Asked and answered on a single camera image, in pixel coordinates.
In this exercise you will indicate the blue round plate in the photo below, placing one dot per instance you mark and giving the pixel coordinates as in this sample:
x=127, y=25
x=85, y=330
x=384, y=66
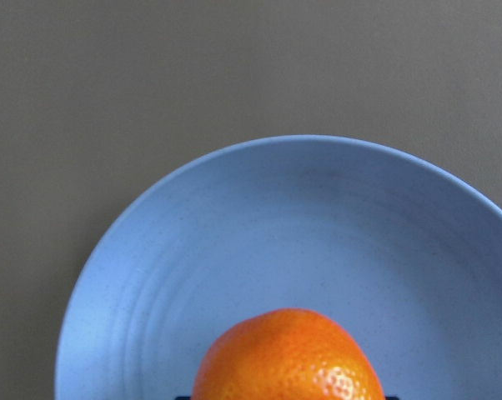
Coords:
x=405, y=256

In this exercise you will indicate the orange mandarin fruit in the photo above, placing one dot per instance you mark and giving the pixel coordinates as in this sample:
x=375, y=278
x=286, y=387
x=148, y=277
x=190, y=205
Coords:
x=290, y=353

